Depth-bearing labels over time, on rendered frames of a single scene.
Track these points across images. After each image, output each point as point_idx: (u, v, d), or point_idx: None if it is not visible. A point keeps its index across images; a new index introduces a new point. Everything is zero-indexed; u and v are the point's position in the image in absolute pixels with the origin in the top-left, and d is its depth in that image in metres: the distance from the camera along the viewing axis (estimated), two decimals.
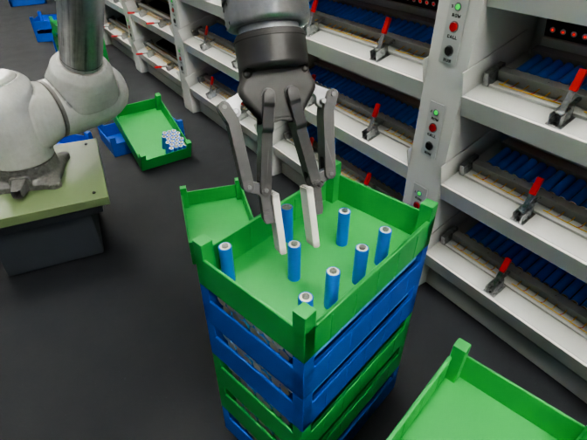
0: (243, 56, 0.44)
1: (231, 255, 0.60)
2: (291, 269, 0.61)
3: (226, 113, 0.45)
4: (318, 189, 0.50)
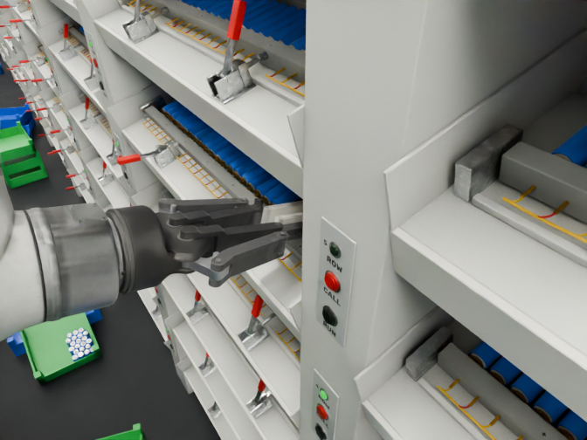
0: None
1: None
2: None
3: None
4: None
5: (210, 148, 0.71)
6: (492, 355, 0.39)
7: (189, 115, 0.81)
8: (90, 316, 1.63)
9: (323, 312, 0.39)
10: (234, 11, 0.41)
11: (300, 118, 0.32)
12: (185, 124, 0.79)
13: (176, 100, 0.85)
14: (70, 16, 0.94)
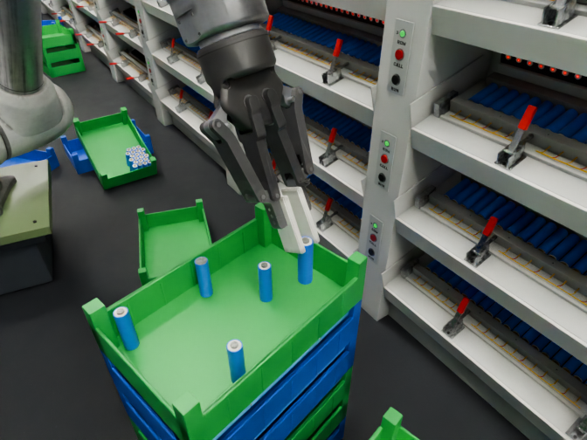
0: (221, 66, 0.41)
1: (132, 319, 0.54)
2: None
3: (222, 131, 0.42)
4: (303, 188, 0.50)
5: None
6: None
7: None
8: None
9: None
10: None
11: None
12: None
13: None
14: None
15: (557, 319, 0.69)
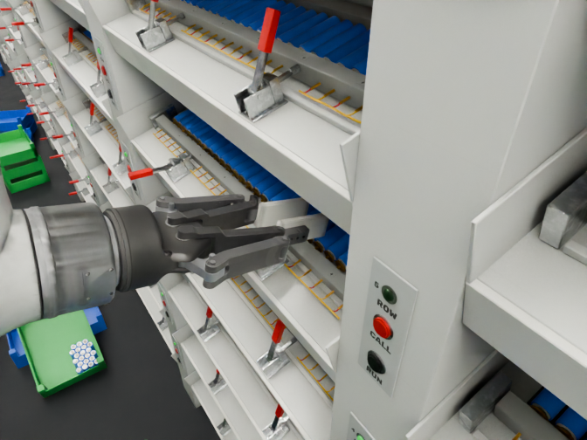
0: (148, 251, 0.37)
1: None
2: None
3: (219, 260, 0.38)
4: (258, 204, 0.50)
5: (227, 162, 0.67)
6: (557, 407, 0.35)
7: (203, 126, 0.77)
8: (94, 326, 1.59)
9: (369, 358, 0.35)
10: (266, 21, 0.37)
11: (355, 147, 0.28)
12: (198, 135, 0.75)
13: (188, 109, 0.81)
14: (76, 20, 0.90)
15: None
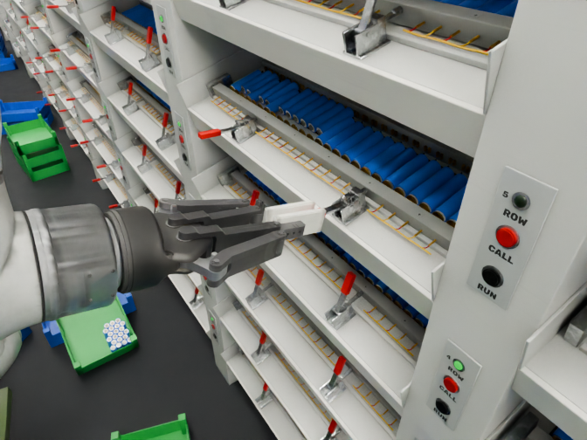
0: (150, 253, 0.37)
1: (397, 170, 0.57)
2: (430, 181, 0.55)
3: (222, 258, 0.39)
4: (263, 209, 0.49)
5: (300, 118, 0.70)
6: None
7: (262, 92, 0.79)
8: (124, 307, 1.61)
9: (485, 272, 0.37)
10: None
11: (500, 56, 0.30)
12: (265, 97, 0.77)
13: (244, 78, 0.83)
14: None
15: None
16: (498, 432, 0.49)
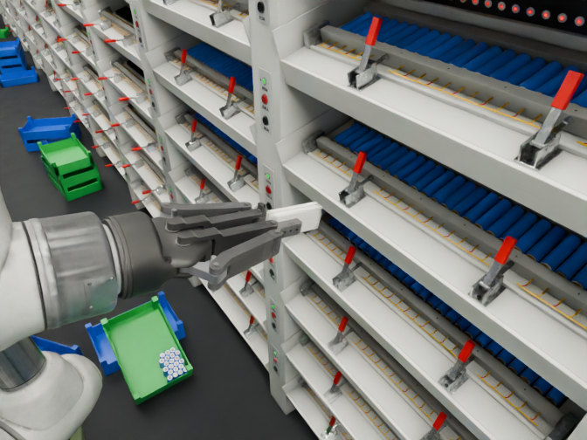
0: (149, 259, 0.37)
1: (536, 244, 0.59)
2: (571, 256, 0.57)
3: (222, 262, 0.39)
4: (265, 212, 0.49)
5: (412, 185, 0.71)
6: None
7: (368, 147, 0.81)
8: (175, 334, 1.63)
9: None
10: (569, 82, 0.41)
11: None
12: (368, 157, 0.79)
13: (345, 131, 0.85)
14: (217, 47, 0.94)
15: None
16: None
